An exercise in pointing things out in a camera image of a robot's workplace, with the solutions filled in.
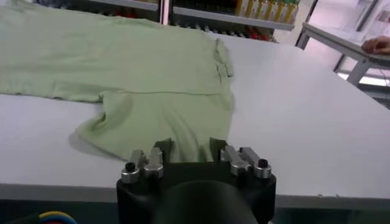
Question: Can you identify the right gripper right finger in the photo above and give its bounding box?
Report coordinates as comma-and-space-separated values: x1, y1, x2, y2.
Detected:
210, 137, 272, 180

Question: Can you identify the person hand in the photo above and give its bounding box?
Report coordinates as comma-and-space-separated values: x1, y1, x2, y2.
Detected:
361, 35, 390, 55

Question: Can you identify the multicolour cable bundle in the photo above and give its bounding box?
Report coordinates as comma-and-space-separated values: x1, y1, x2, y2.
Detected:
38, 211, 79, 224

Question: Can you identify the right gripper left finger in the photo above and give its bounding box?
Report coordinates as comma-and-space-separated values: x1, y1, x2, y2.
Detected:
121, 138, 174, 184

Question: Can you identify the yellow drink bottle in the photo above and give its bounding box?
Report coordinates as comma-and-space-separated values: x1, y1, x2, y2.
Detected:
263, 0, 275, 21
283, 0, 299, 25
244, 0, 255, 18
255, 0, 265, 19
234, 0, 245, 16
274, 0, 286, 23

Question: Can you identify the white metal side table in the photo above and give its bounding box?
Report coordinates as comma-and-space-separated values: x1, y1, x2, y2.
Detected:
294, 22, 390, 86

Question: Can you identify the light green t-shirt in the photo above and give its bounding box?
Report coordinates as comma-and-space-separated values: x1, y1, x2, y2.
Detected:
0, 0, 235, 164

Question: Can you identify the metal beverage shelf rack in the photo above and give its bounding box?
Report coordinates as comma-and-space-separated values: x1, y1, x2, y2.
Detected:
169, 0, 301, 43
35, 0, 162, 23

